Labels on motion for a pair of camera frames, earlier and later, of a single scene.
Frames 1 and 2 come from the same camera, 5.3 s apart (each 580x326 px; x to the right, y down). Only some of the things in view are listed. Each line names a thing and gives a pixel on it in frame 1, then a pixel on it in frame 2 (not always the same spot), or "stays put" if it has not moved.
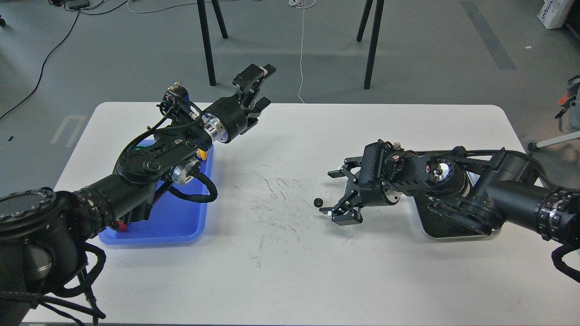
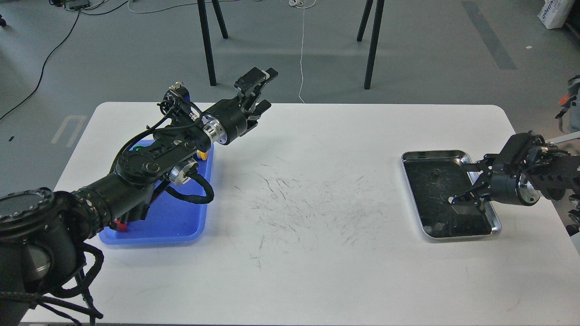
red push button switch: (123, 227) stays put
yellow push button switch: (203, 154) stays put
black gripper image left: (226, 119) stays put
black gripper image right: (371, 188) -> (500, 186)
